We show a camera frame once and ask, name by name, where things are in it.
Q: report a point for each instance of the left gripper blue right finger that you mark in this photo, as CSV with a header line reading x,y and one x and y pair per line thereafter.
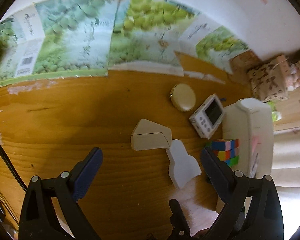
x,y
219,174

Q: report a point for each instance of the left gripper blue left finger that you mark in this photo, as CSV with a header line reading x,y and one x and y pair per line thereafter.
x,y
84,172

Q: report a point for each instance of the colourful rubik's cube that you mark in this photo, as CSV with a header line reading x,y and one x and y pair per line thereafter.
x,y
226,150

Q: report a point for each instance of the white handheld game console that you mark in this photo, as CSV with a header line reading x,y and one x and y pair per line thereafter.
x,y
208,117

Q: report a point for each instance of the white plastic bin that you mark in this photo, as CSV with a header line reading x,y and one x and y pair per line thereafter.
x,y
250,121

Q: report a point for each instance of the beige soap block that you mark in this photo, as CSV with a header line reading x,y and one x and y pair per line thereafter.
x,y
148,135

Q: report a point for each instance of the round beige zip case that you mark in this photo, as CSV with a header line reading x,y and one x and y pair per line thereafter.
x,y
183,97

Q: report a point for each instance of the green tissue pack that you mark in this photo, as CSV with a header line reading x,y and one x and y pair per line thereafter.
x,y
275,114

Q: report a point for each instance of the printed canvas bag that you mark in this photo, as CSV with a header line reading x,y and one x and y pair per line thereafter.
x,y
268,80

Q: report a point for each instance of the brown cartoon cardboard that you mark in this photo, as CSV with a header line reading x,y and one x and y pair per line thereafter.
x,y
240,65

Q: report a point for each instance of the green grape cardboard sheet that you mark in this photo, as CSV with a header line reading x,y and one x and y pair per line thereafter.
x,y
66,38

